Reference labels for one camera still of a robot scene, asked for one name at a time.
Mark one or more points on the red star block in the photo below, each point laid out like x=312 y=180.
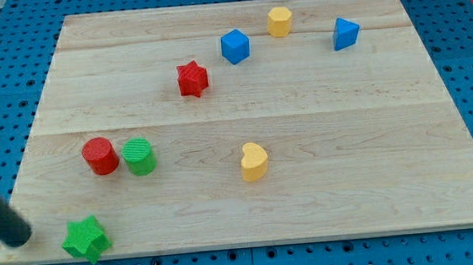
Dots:
x=192 y=79

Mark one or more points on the yellow heart block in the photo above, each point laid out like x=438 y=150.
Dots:
x=254 y=163

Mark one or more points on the wooden board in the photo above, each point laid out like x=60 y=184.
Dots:
x=362 y=142

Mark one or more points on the blue triangle block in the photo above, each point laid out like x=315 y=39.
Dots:
x=345 y=34

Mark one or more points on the red cylinder block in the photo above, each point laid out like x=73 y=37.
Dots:
x=100 y=156

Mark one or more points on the green star block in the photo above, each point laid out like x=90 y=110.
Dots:
x=86 y=239

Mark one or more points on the green cylinder block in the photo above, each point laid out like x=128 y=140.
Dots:
x=139 y=156

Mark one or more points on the blue cube block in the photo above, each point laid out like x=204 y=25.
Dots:
x=235 y=46

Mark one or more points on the yellow hexagon block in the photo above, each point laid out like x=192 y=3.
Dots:
x=279 y=22

